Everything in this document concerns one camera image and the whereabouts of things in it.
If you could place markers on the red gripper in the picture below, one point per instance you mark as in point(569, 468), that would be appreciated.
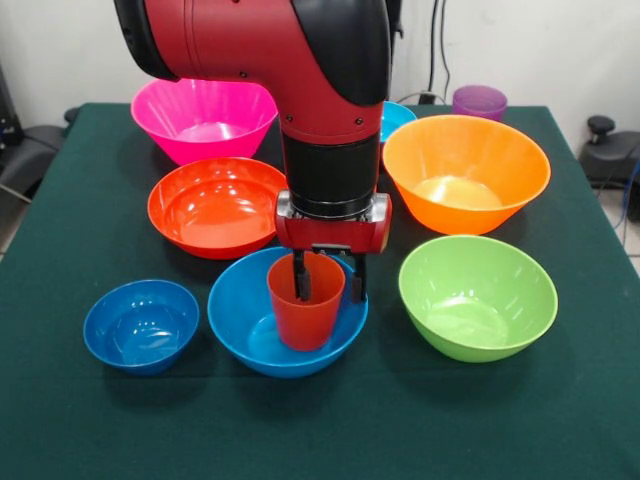
point(330, 232)

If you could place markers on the red-orange plastic cup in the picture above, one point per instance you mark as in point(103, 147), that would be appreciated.
point(305, 325)

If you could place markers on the medium light blue bowl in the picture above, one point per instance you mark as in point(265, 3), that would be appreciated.
point(235, 320)

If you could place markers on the green bowl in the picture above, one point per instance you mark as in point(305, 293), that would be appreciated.
point(475, 290)

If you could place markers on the wide red-orange bowl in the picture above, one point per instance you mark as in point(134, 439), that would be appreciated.
point(215, 210)

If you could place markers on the small light blue bowl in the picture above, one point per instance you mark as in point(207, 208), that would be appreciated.
point(400, 120)

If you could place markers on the large orange bowl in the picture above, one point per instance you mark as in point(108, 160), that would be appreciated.
point(465, 160)

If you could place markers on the small dark blue bowl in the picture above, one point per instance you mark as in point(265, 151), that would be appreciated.
point(140, 325)

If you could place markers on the large pink bowl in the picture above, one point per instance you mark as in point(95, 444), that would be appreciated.
point(200, 120)

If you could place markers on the purple translucent cup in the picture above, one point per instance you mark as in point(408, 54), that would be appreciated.
point(480, 102)

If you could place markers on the dark green table cloth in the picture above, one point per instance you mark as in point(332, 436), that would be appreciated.
point(75, 425)

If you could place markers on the black chair base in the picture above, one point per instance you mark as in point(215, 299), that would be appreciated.
point(610, 155)
point(30, 150)

